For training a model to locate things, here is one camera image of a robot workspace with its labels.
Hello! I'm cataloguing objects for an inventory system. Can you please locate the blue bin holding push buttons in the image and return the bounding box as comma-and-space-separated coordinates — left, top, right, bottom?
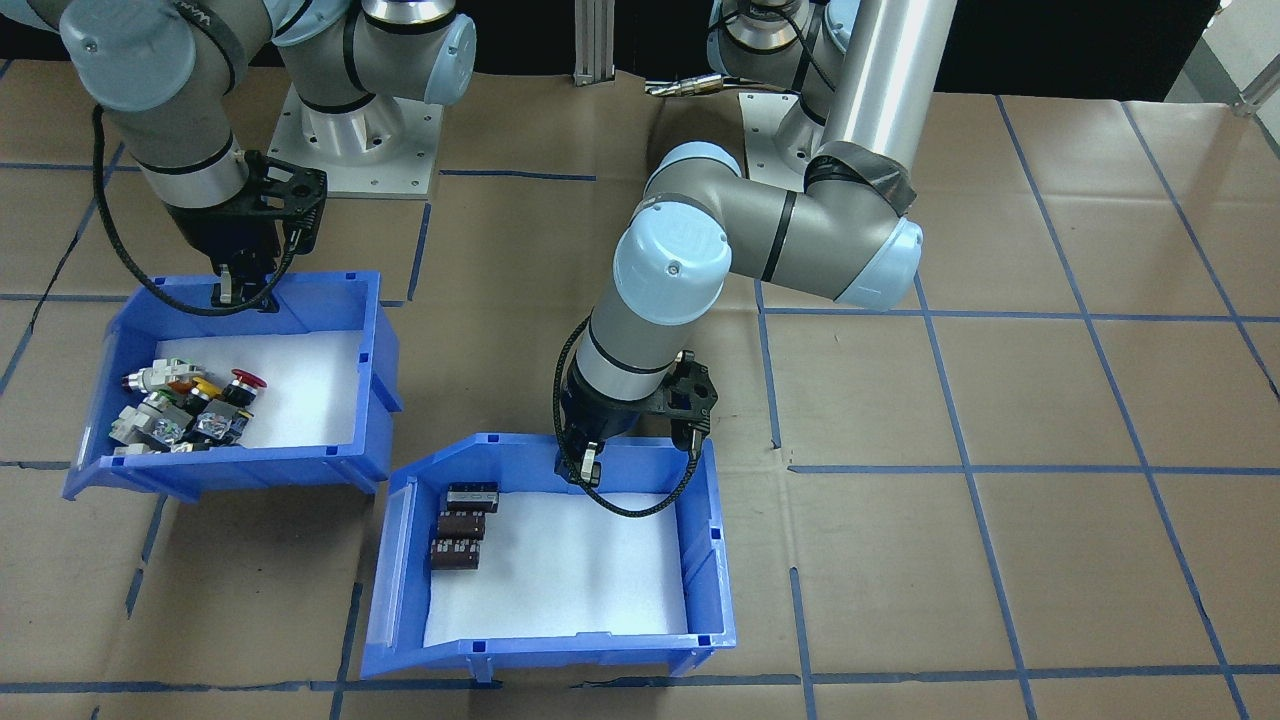
62, 270, 404, 501

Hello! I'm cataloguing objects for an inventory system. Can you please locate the blue bin holding capacitors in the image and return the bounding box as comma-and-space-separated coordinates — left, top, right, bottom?
360, 432, 738, 683

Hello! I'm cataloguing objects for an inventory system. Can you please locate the white foam liner under capacitors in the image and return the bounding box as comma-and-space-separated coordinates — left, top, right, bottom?
422, 490, 691, 649

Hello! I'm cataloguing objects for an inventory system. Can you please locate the white foam liner under buttons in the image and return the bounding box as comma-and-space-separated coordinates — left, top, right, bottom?
150, 330, 366, 451

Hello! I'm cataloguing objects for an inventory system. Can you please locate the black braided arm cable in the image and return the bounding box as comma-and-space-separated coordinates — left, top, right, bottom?
553, 318, 701, 519
92, 105, 301, 319

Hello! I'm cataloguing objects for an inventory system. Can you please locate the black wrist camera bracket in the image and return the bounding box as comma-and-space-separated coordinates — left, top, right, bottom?
658, 350, 721, 451
258, 155, 329, 241

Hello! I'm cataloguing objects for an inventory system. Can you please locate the black switch with blue contact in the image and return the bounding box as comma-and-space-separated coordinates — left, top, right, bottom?
192, 400, 253, 447

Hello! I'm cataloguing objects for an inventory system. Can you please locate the green push button switch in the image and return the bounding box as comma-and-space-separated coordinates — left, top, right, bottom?
140, 392, 196, 448

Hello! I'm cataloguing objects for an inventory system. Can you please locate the grey contact block switch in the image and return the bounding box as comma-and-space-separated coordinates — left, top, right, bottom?
108, 403, 151, 448

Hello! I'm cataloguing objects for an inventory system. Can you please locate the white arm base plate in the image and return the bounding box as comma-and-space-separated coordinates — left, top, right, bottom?
738, 90, 831, 191
265, 82, 446, 201

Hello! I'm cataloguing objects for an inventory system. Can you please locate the black strap on arm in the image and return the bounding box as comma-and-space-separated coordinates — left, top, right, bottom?
175, 0, 249, 66
803, 140, 918, 218

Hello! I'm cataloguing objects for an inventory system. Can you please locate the silver metal cable connector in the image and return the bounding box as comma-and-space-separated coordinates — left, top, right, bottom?
643, 75, 746, 99

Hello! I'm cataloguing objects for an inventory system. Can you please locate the aluminium frame profile bar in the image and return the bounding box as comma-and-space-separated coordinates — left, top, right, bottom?
573, 0, 618, 86

